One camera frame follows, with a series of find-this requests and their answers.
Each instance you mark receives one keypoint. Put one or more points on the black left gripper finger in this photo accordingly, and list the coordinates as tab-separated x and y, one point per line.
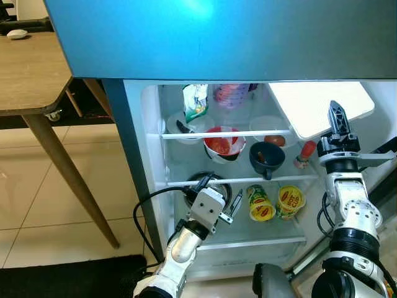
237	202

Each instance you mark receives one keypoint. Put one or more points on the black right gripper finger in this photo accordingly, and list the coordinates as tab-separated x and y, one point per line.
340	121

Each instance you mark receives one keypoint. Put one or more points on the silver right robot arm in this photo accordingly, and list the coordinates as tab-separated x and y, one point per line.
350	211

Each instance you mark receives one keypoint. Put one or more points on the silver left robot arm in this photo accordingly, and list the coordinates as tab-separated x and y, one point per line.
180	248

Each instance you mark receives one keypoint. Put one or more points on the blue grey fridge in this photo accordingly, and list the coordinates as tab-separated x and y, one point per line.
217	37

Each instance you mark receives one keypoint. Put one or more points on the yellow instant noodle cup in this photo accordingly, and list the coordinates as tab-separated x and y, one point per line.
290	200
260	205

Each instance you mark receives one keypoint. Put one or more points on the steel bowl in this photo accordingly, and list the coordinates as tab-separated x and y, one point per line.
215	183

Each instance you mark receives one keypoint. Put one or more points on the clear crisper drawer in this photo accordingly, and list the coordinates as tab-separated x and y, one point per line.
248	254

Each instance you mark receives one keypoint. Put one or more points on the dark blue cup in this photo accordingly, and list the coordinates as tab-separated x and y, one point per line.
267	161

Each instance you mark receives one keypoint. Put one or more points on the red white paper bowl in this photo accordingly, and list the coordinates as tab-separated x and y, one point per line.
223	146

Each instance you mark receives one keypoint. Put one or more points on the red tomato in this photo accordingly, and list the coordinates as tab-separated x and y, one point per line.
275	140

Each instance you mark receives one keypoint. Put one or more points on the dark grey robot leg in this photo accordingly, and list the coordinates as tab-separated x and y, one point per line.
270	282

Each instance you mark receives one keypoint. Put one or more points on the dark spoon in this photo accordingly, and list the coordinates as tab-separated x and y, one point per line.
183	127

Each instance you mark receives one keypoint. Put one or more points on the clear purple measuring jug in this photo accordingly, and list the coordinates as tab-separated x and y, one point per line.
231	96

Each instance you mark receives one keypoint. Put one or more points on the green snack bag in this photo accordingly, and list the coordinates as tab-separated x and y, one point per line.
195	102

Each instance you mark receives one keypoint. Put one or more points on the small caster wheel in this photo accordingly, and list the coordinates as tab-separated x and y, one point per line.
53	115

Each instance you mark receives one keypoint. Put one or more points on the wooden table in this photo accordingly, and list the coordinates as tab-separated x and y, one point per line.
31	74

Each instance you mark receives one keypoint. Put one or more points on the small white oval object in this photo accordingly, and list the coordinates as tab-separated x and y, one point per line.
17	34

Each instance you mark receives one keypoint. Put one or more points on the black flat object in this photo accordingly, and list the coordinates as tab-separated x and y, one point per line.
25	25

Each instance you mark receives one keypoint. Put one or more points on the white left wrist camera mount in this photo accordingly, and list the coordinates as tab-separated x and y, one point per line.
206	205

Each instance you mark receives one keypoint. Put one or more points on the white rail fridge shelf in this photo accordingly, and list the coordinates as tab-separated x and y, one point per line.
239	180
186	135

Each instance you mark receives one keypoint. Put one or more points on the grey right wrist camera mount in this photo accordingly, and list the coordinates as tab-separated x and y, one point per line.
372	158

